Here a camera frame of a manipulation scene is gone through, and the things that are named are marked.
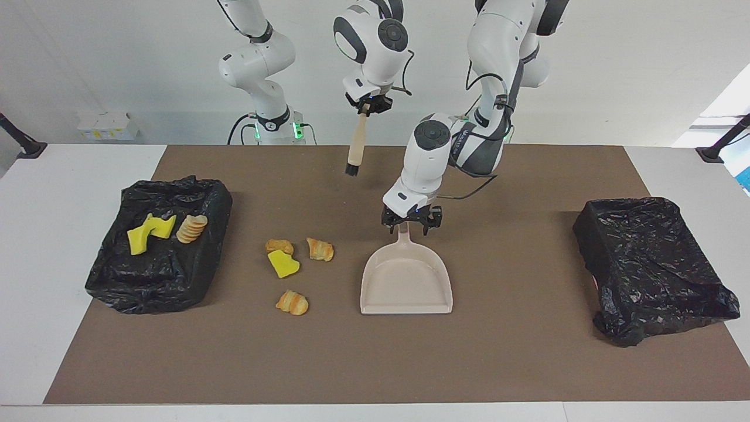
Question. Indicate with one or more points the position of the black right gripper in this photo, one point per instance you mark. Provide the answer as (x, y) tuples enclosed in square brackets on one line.
[(370, 99)]

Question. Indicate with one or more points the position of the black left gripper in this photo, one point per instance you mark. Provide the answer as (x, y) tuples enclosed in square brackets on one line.
[(413, 214)]

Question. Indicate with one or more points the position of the beige plastic dustpan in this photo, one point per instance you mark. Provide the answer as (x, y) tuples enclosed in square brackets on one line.
[(407, 281)]

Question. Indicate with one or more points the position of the striped croissant piece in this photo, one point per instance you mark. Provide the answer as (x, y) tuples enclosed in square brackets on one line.
[(292, 303), (320, 250), (191, 228)]

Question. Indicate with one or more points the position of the small brown bread roll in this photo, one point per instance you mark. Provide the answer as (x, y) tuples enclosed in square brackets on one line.
[(278, 245)]

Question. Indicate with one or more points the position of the yellow sponge chunk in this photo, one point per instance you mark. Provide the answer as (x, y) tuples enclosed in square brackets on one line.
[(283, 265)]

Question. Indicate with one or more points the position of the green and yellow sponge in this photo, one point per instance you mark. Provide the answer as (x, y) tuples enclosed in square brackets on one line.
[(163, 227)]

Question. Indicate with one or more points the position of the plain yellow sponge piece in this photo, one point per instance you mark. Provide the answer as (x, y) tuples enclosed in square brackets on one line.
[(137, 240)]

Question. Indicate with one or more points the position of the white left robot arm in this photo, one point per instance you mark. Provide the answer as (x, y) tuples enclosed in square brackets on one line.
[(428, 152)]

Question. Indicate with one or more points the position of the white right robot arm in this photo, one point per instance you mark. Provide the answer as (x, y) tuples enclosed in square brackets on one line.
[(375, 35)]

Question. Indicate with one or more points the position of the black bag lined bin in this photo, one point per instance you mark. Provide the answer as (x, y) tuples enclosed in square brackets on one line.
[(158, 269), (650, 264)]

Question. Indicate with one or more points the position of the brown table mat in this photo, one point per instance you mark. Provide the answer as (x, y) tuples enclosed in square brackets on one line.
[(498, 351)]

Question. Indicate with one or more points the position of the white cardboard box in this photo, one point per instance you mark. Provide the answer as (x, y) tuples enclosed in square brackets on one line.
[(108, 126)]

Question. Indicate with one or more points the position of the blue object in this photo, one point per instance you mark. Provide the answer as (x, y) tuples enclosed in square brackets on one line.
[(746, 179)]

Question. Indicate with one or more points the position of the black camera stand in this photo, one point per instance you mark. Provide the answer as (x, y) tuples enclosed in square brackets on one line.
[(723, 142), (23, 143)]

